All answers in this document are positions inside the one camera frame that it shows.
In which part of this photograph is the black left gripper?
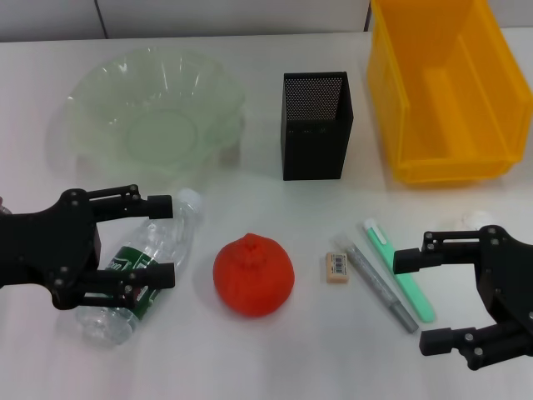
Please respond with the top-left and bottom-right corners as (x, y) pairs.
(0, 184), (176, 312)

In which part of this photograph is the white paper ball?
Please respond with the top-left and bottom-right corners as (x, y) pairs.
(451, 210), (497, 231)

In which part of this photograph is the mint green pen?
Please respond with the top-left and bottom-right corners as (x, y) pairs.
(361, 219), (437, 324)

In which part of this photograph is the orange fruit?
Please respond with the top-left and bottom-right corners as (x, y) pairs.
(212, 232), (296, 318)

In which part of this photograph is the pale green glass fruit plate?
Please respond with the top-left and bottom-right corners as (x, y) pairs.
(57, 47), (247, 184)

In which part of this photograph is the clear green-label water bottle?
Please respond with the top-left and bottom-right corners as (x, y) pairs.
(74, 187), (205, 346)

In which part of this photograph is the black mesh pen holder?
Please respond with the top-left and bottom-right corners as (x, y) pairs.
(281, 71), (355, 182)

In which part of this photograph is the grey marker pen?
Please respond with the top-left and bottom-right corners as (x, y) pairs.
(331, 232), (420, 334)

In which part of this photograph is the beige eraser with barcode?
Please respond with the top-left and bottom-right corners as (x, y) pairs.
(325, 251), (350, 285)

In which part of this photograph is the yellow plastic bin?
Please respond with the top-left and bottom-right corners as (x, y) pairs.
(366, 0), (533, 187)

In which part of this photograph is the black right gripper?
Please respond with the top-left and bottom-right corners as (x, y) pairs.
(393, 224), (533, 372)

